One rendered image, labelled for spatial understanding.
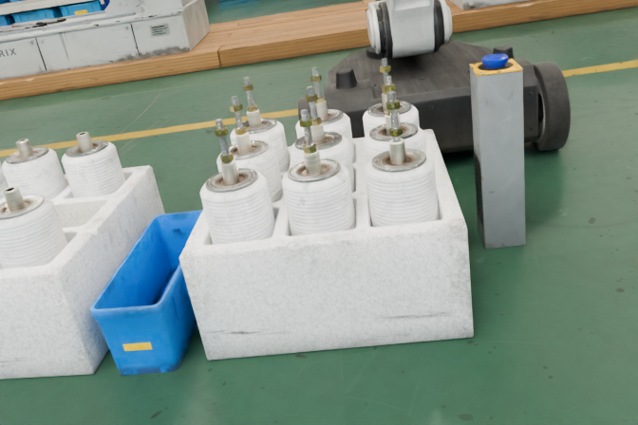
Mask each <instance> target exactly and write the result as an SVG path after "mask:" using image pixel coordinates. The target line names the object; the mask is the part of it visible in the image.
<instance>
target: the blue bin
mask: <svg viewBox="0 0 638 425"><path fill-rule="evenodd" d="M202 211H203V210H201V211H191V212H174V213H165V214H159V215H157V216H155V217H153V218H152V220H151V221H150V223H149V224H148V226H147V227H146V228H145V230H144V231H143V233H142V234H141V236H140V237H139V239H138V240H137V242H136V243H135V245H134V246H133V248H132V249H131V250H130V251H129V252H128V254H127V255H126V257H125V258H124V259H123V261H122V263H121V264H120V266H119V267H118V269H117V270H116V271H115V273H114V274H113V276H112V277H111V279H110V280H109V281H108V283H107V284H106V286H105V287H104V289H103V291H102V292H101V293H100V295H99V296H98V298H97V299H96V301H95V302H94V303H93V305H92V306H91V307H90V312H91V315H92V317H93V319H94V320H96V321H98V324H99V326H100V328H101V330H102V332H103V336H104V338H105V340H106V343H107V345H108V347H109V350H110V352H111V354H112V357H113V359H114V361H115V363H116V365H117V367H118V370H119V372H120V374H122V375H138V374H153V373H167V372H174V371H176V370H177V369H179V367H180V365H181V363H182V360H183V358H184V355H185V353H186V351H187V348H188V346H189V343H190V341H191V339H192V337H193V335H194V332H195V330H196V328H197V319H196V316H195V312H194V310H193V306H192V302H191V299H190V295H189V292H188V288H187V285H186V282H185V278H184V275H183V271H182V268H181V264H180V260H179V257H180V255H181V253H182V251H183V249H184V248H185V245H186V243H187V241H188V239H189V237H190V235H191V233H192V231H193V228H194V226H195V224H196V222H197V220H198V218H199V216H200V214H201V213H202Z"/></svg>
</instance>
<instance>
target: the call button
mask: <svg viewBox="0 0 638 425"><path fill-rule="evenodd" d="M507 62H508V56H507V55H505V54H490V55H486V56H484V57H483V58H482V63H483V64H484V65H485V67H486V68H499V67H503V66H506V63H507Z"/></svg>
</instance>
